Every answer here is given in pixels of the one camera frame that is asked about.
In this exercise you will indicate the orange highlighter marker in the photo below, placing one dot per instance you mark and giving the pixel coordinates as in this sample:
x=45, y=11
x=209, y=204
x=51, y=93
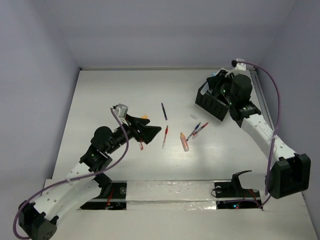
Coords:
x=184, y=142

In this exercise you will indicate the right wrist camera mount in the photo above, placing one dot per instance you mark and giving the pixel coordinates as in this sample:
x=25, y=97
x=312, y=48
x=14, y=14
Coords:
x=239, y=67

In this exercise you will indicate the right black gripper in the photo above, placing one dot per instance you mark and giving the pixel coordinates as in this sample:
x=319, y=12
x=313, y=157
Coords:
x=214, y=82

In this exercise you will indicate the black two-compartment pen holder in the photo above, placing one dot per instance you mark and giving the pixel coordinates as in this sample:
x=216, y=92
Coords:
x=212, y=104

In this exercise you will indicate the foil tape strip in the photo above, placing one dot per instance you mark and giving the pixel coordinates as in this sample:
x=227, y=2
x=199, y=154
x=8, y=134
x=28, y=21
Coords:
x=175, y=195

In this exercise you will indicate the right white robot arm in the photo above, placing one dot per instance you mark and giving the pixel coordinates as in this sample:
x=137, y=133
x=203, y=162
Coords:
x=287, y=172

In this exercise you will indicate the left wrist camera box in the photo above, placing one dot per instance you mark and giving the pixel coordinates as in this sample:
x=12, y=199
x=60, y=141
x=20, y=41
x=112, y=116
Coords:
x=120, y=110

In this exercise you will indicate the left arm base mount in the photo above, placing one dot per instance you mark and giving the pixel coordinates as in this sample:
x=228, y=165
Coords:
x=114, y=200

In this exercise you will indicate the aluminium rail right edge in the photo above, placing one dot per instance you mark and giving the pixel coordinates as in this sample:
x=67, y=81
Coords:
x=260, y=96

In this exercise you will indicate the white grey tray box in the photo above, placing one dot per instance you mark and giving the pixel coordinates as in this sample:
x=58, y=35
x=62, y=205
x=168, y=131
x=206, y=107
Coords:
x=221, y=72

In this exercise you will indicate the blue highlighter marker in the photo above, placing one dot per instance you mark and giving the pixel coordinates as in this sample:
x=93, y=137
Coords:
x=210, y=81

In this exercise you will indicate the purple pen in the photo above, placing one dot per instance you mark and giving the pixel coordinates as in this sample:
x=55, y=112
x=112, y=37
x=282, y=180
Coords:
x=164, y=111

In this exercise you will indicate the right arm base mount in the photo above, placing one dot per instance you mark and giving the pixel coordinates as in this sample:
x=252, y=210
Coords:
x=230, y=195

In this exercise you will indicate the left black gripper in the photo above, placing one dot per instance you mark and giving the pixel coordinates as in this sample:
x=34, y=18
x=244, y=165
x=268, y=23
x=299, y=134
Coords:
x=146, y=133

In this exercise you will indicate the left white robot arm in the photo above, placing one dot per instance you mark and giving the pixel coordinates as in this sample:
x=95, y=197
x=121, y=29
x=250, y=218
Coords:
x=40, y=215

